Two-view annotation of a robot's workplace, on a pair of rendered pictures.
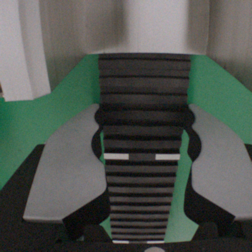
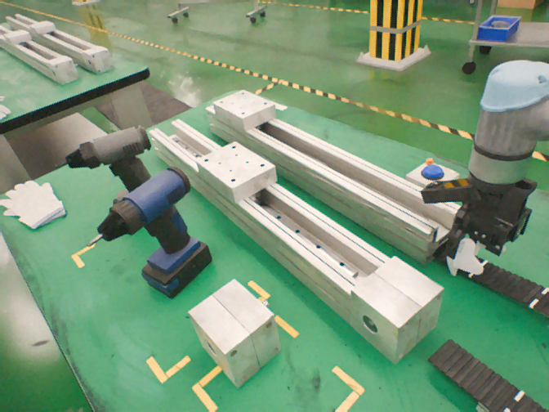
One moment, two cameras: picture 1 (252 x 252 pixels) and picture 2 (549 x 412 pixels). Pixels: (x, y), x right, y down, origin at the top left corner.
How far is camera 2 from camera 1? 0.74 m
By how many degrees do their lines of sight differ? 81
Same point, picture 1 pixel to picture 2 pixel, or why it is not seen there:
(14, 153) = (446, 315)
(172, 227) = not seen: outside the picture
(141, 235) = (532, 292)
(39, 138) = (448, 298)
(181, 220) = not seen: outside the picture
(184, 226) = not seen: outside the picture
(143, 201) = (503, 279)
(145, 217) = (516, 283)
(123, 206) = (502, 285)
